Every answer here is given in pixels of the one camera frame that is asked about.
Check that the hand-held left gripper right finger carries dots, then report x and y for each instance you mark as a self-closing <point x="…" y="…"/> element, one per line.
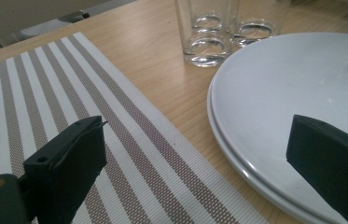
<point x="333" y="165"/>

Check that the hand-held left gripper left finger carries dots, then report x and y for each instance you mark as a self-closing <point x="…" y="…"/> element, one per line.
<point x="66" y="168"/>

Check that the white round plate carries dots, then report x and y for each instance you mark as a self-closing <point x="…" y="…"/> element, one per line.
<point x="263" y="186"/>
<point x="286" y="87"/>

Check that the striped woven placemat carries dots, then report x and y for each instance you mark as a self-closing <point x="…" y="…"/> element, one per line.
<point x="69" y="93"/>

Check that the clear drinking glass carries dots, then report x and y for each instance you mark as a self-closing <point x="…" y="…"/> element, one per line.
<point x="255" y="32"/>
<point x="207" y="53"/>
<point x="207" y="21"/>

